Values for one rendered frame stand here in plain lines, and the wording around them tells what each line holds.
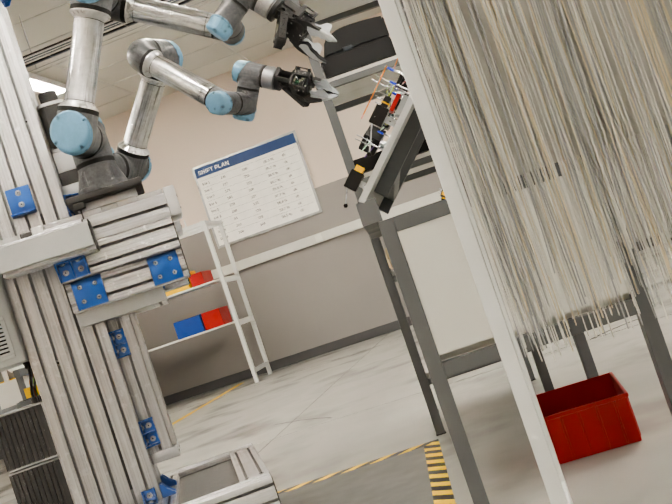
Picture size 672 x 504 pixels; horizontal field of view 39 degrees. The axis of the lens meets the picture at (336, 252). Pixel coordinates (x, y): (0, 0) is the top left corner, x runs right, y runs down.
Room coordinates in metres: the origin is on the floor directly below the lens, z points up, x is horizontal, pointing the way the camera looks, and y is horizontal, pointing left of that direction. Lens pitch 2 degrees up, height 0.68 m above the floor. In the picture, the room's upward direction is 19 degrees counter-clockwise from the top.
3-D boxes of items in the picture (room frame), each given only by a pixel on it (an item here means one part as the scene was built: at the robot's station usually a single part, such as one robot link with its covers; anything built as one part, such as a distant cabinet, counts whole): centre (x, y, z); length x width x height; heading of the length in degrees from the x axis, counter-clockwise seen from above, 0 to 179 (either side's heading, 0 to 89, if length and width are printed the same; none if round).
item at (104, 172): (2.86, 0.60, 1.21); 0.15 x 0.15 x 0.10
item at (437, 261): (3.08, -0.47, 0.60); 1.17 x 0.58 x 0.40; 177
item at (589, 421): (2.88, -0.53, 0.07); 0.39 x 0.29 x 0.14; 170
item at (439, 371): (3.08, -0.46, 0.40); 1.18 x 0.60 x 0.80; 177
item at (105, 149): (2.85, 0.60, 1.33); 0.13 x 0.12 x 0.14; 0
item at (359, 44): (3.91, -0.34, 1.56); 0.30 x 0.23 x 0.19; 89
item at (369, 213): (3.09, -0.15, 0.83); 1.18 x 0.05 x 0.06; 177
